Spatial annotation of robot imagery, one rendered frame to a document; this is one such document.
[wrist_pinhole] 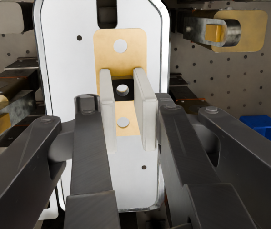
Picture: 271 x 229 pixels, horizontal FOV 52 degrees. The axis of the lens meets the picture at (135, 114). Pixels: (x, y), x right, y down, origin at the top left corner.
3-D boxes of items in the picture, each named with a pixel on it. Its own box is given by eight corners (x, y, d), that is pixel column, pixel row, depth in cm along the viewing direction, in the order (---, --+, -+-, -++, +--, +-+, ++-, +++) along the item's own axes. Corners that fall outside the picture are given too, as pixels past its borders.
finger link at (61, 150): (103, 161, 13) (37, 166, 12) (102, 117, 17) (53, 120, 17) (101, 131, 12) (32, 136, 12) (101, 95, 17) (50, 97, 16)
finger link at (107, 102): (117, 154, 15) (103, 155, 15) (111, 107, 21) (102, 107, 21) (114, 101, 13) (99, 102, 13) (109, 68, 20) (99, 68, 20)
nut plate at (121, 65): (92, 29, 19) (91, 31, 18) (146, 27, 20) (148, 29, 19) (100, 136, 23) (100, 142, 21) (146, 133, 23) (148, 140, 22)
